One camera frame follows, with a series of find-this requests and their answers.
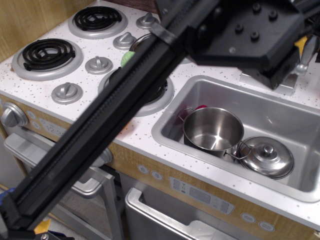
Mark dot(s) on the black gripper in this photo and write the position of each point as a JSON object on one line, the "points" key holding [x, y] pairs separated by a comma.
{"points": [[311, 14]]}

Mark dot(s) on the silver faucet with lever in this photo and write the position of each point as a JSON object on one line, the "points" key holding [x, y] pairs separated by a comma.
{"points": [[284, 79]]}

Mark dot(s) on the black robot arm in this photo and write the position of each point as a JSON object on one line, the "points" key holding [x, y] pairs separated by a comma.
{"points": [[219, 39]]}

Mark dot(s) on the yellow block on gripper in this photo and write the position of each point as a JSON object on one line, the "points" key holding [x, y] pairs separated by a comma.
{"points": [[300, 44]]}

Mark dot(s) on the grey plastic sink basin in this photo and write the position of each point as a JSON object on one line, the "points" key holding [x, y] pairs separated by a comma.
{"points": [[295, 125]]}

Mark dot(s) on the pink toy in sink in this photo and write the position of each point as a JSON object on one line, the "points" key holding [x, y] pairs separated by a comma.
{"points": [[201, 107]]}

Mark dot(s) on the steel lid in sink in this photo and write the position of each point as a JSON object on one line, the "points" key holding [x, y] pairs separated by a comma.
{"points": [[266, 156]]}

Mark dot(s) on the steel pot in sink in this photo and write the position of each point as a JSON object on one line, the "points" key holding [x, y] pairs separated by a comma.
{"points": [[215, 131]]}

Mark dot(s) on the grey stovetop knob back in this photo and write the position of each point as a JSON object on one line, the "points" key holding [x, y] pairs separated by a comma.
{"points": [[146, 21]]}

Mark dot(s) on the grey stovetop knob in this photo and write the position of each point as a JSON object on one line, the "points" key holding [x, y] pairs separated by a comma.
{"points": [[98, 65], [146, 21], [124, 41], [67, 93]]}

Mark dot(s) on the front right black burner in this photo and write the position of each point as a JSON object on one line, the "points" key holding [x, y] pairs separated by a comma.
{"points": [[156, 103]]}

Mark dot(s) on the black burner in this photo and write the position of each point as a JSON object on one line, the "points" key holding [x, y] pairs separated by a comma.
{"points": [[156, 103], [97, 22], [47, 59]]}

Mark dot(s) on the steel lid on stove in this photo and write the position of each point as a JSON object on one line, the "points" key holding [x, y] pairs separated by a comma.
{"points": [[139, 42]]}

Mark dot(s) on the green bitter melon toy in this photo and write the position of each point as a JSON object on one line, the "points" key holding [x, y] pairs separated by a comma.
{"points": [[126, 57]]}

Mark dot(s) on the back left black burner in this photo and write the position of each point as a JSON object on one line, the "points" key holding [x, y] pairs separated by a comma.
{"points": [[97, 22]]}

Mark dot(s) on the grey dishwasher door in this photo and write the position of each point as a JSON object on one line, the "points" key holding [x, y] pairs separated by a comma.
{"points": [[154, 215]]}

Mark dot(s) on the grey oven knob right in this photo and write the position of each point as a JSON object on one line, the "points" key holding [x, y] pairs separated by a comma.
{"points": [[105, 157]]}

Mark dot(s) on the grey oven knob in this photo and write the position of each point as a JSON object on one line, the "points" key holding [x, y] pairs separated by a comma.
{"points": [[105, 157], [13, 116]]}

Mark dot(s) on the grey stovetop knob front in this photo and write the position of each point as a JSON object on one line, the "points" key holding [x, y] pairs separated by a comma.
{"points": [[67, 93]]}

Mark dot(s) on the front left black burner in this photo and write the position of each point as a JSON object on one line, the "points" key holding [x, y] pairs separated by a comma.
{"points": [[47, 59]]}

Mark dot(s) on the grey oven door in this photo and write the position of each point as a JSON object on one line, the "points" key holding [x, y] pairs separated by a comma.
{"points": [[91, 207]]}

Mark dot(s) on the grey oven knob left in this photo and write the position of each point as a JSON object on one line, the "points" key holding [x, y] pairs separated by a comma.
{"points": [[13, 116]]}

